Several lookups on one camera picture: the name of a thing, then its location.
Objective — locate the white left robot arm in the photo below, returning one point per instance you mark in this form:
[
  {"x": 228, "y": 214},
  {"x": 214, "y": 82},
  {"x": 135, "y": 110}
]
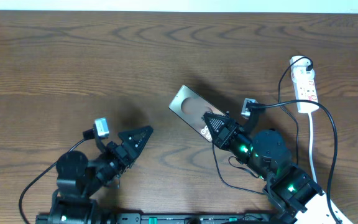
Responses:
[{"x": 79, "y": 178}]

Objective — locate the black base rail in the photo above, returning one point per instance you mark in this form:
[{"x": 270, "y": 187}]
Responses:
[{"x": 136, "y": 218}]

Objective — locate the white USB charger plug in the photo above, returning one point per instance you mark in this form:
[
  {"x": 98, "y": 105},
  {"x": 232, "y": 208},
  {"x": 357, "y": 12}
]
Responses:
[{"x": 302, "y": 73}]

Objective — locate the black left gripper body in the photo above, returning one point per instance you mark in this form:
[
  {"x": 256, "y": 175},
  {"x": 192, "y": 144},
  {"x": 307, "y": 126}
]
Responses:
[{"x": 115, "y": 165}]

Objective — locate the white power strip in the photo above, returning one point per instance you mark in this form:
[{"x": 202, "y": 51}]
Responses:
[{"x": 305, "y": 90}]

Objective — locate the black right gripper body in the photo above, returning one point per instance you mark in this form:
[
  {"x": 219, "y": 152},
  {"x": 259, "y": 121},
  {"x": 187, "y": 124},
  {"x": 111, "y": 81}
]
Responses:
[{"x": 234, "y": 140}]

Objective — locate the Galaxy smartphone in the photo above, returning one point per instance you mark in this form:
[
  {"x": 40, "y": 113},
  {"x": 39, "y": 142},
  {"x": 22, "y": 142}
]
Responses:
[{"x": 190, "y": 107}]

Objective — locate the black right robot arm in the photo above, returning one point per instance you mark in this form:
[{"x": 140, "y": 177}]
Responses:
[{"x": 296, "y": 196}]

